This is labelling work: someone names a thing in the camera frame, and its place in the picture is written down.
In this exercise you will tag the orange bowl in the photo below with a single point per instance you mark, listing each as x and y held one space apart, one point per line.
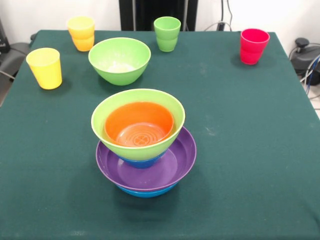
140 125

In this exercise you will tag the small dark blue bowl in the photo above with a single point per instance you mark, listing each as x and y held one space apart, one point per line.
142 164

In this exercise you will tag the dark green table cloth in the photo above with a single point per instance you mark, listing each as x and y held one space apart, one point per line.
237 187

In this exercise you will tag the green cup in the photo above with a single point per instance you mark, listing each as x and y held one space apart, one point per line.
167 37

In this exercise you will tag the red cup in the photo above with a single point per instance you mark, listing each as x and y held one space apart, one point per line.
253 50

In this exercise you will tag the purple bowl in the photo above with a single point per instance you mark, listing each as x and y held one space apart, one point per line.
182 160

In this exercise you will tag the black panel with poles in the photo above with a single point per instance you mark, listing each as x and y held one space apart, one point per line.
150 15

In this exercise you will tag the large light blue bowl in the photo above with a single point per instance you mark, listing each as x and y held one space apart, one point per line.
147 194

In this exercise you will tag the black equipment box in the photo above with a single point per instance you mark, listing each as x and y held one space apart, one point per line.
3 37

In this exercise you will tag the green bowl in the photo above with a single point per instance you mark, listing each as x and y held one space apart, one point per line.
120 62
135 153

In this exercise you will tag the yellow orange cup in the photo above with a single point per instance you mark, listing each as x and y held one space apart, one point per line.
81 37

